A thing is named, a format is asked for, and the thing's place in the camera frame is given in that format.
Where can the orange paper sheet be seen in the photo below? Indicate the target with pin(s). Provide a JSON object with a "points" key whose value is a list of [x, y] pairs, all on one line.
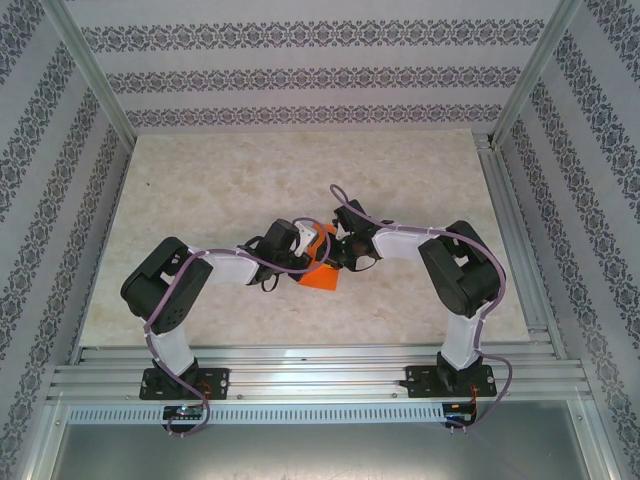
{"points": [[320, 280]]}

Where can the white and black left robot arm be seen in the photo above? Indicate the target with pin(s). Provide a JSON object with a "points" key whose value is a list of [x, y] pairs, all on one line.
{"points": [[227, 272]]}

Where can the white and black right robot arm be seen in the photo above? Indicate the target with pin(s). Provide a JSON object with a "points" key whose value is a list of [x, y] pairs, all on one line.
{"points": [[400, 245]]}

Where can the small circuit board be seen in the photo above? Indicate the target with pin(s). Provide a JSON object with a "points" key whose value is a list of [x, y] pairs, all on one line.
{"points": [[182, 411], [457, 414]]}

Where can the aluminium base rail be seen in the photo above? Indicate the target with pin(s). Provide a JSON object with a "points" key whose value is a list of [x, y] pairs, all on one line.
{"points": [[320, 372]]}

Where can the aluminium frame post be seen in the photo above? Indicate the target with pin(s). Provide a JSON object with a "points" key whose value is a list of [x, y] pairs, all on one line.
{"points": [[87, 70], [537, 70]]}

